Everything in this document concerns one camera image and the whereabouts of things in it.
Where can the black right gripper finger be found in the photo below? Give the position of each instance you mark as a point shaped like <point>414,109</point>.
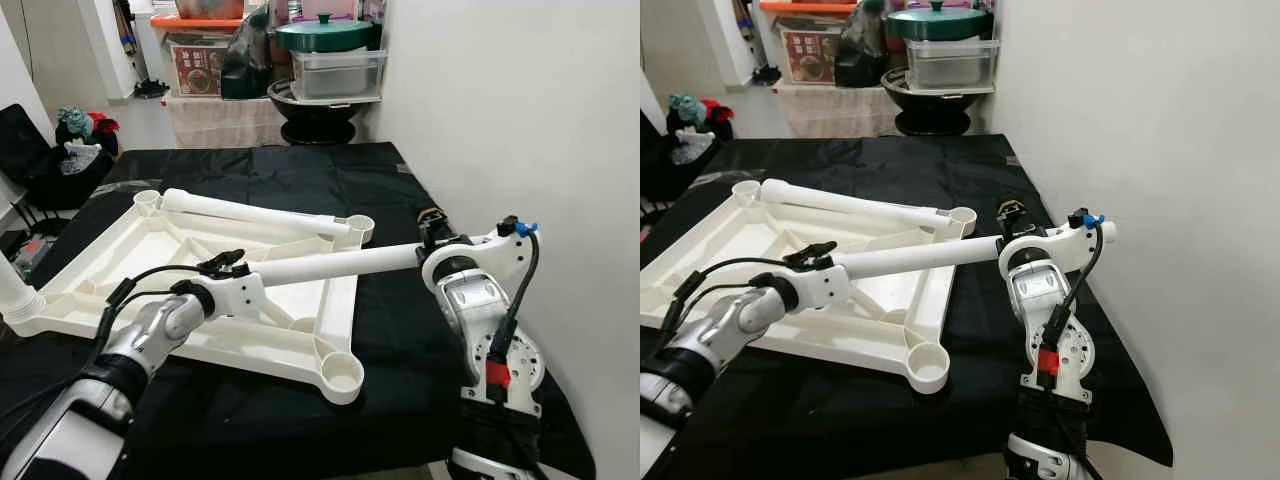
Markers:
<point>1014,225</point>
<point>433,232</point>

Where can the white plastic table leg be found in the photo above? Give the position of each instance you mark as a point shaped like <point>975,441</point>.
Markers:
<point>340,265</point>
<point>850,202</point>
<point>15,290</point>
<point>920,260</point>
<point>250,210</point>

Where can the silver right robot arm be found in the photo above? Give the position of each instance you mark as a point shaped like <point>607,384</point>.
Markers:
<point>1040,295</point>
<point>480,310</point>

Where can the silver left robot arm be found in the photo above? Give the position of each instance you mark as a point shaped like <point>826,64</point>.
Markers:
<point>150,335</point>
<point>735,320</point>

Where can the yellow rubber band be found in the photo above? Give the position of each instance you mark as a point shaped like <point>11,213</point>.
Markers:
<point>431,213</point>
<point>1013,206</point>

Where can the white plastic table top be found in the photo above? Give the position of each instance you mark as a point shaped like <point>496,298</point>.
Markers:
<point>760,235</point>
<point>150,245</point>

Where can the flat clear plastic strip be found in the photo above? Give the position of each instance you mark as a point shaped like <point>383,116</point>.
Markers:
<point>725,179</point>
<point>125,185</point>

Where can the black cloth cover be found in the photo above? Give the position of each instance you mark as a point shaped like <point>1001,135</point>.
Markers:
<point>900,158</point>
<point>300,165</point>

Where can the beige cloth covered table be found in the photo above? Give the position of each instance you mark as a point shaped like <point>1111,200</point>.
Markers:
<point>225,122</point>
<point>835,110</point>

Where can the white shelf board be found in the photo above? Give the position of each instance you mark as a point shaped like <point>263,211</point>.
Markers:
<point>360,99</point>
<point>975,90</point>

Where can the black wok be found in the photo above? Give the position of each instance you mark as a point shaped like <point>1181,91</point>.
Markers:
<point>930,108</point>
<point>315,118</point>

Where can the white plastic bag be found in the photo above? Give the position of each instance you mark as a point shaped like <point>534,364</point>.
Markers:
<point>693,147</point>
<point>80,158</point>

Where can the open black suitcase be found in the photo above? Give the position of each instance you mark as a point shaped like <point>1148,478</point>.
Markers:
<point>660,170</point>
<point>20,145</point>

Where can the clear plastic storage box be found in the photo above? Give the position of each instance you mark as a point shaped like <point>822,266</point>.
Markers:
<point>950,65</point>
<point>340,75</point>

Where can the red cloth item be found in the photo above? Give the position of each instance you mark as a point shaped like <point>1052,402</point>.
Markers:
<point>103,124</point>
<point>717,110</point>

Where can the grey charger with red label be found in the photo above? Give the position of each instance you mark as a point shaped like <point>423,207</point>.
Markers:
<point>35,255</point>

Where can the black mop head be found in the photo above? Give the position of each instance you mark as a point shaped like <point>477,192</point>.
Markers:
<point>150,88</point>
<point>763,76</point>

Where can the teal plush toy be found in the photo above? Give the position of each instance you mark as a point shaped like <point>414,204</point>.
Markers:
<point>685,108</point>
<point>72,122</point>

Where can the green pot lid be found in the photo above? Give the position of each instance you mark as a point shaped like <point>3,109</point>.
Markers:
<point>940,23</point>
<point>325,35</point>

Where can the clear storage box orange lid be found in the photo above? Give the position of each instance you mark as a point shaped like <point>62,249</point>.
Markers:
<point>805,6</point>
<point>195,21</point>

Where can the brown basin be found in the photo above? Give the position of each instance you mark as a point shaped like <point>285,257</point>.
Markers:
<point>210,8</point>

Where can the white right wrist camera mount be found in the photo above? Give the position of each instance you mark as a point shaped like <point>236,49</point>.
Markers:
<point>1060,240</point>
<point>490,245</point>

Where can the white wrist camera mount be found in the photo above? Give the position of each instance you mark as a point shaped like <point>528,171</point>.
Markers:
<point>240,295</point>
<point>1060,240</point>
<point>490,245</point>
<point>822,288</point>

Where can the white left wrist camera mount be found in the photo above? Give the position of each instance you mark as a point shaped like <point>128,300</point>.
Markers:
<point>240,295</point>
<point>822,288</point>

